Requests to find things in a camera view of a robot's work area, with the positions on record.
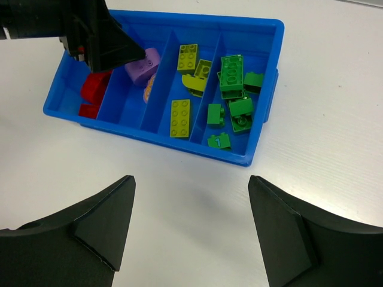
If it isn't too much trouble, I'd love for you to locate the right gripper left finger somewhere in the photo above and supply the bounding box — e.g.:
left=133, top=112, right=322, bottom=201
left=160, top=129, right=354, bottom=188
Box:
left=1, top=176, right=136, bottom=286

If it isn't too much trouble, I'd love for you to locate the red flower lego brick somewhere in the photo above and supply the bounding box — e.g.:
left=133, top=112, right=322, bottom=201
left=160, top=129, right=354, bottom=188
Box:
left=80, top=71, right=112, bottom=106

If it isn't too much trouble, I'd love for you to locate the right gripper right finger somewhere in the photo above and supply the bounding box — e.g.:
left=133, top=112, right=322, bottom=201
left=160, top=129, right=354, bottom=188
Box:
left=248, top=176, right=382, bottom=286

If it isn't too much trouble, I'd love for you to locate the lime green small lego brick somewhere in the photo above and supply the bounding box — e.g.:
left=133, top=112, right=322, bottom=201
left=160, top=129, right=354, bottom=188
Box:
left=177, top=44, right=199, bottom=75

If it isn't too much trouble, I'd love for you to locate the lime green long lego brick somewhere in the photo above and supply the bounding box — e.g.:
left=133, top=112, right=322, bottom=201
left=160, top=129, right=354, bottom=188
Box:
left=169, top=99, right=192, bottom=138

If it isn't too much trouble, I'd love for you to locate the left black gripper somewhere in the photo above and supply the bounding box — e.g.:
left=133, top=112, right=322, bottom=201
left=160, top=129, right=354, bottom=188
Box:
left=59, top=1, right=145, bottom=72

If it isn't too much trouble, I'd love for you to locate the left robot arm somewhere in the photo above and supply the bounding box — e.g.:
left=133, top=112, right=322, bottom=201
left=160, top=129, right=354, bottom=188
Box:
left=1, top=0, right=146, bottom=72

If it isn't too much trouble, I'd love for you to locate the lime green square lego brick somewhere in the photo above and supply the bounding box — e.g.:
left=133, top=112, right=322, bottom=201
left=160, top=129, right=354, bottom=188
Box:
left=194, top=59, right=212, bottom=80

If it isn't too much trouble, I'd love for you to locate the green toothed lego brick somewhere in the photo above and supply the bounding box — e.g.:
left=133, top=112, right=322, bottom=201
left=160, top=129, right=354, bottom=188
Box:
left=228, top=97, right=254, bottom=133

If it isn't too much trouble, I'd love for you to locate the small green lego piece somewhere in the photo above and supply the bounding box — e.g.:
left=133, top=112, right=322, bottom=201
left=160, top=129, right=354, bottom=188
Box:
left=207, top=103, right=225, bottom=127

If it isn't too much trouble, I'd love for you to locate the purple round lego brick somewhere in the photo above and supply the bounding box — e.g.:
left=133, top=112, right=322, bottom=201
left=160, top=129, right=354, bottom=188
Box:
left=124, top=47, right=161, bottom=87

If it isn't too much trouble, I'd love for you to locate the green lego plate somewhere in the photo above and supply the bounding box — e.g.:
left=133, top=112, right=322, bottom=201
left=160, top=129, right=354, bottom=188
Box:
left=219, top=54, right=244, bottom=100

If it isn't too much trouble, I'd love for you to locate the blue divided plastic bin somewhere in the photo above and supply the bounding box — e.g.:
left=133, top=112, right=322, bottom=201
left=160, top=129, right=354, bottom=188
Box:
left=43, top=10, right=285, bottom=167

